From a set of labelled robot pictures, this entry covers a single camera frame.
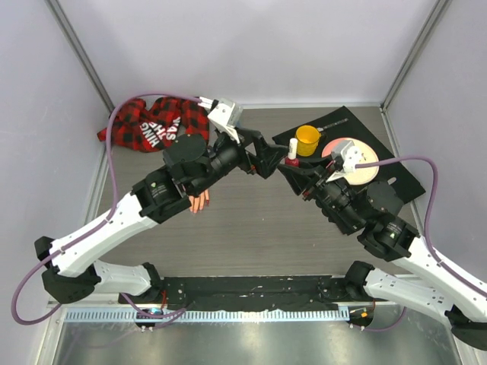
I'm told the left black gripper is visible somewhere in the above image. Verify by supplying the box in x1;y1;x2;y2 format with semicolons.
190;126;290;197

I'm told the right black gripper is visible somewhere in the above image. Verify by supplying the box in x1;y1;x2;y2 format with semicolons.
279;153;366;230

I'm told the white nail polish cap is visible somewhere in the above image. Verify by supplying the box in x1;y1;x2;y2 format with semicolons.
287;138;298;160

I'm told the red nail polish bottle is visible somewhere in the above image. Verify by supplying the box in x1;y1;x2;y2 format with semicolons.
285;157;300;167

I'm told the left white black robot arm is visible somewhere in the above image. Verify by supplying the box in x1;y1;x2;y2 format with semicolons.
34;129;288;304

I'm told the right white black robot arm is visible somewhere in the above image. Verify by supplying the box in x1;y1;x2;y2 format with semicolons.
278;157;486;351

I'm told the yellow mug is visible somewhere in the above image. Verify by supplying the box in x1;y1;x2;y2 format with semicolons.
295;125;322;157

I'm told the pink cream plate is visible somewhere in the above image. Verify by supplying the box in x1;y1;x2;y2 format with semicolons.
321;137;380;186

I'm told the black placemat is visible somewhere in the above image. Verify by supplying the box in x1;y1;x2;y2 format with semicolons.
272;105;426;208

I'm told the mannequin hand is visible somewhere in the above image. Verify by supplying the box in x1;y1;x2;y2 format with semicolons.
189;189;210;214

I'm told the red black plaid shirt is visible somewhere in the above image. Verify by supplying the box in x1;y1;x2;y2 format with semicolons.
111;97;210;153

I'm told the dark handled knife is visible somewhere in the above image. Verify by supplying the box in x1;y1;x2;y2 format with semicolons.
317;118;349;132

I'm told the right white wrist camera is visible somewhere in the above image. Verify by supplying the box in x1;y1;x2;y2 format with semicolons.
327;140;362;182

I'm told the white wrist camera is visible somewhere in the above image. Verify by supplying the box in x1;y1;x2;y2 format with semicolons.
198;97;243;144
327;140;362;182

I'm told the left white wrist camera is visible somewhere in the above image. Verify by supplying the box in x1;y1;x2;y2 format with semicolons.
198;97;243;144

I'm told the white cable duct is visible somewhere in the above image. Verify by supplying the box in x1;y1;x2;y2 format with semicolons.
64;306;349;323

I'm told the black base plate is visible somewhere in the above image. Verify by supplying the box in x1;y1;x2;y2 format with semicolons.
131;275;372;313

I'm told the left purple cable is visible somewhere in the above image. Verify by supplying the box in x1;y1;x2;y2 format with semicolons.
10;93;202;327

